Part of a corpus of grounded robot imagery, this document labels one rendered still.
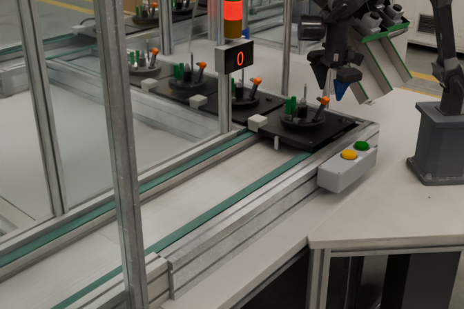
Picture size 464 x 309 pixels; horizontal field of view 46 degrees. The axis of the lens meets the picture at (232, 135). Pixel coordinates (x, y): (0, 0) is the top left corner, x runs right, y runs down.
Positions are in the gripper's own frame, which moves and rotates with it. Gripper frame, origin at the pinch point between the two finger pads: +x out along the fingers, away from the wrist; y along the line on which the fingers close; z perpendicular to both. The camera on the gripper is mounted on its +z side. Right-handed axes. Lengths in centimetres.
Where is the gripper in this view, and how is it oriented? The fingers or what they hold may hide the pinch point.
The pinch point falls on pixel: (331, 83)
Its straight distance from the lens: 152.7
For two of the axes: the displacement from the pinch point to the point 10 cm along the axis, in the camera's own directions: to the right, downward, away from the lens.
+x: -0.2, 8.8, 4.7
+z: 9.1, -1.7, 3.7
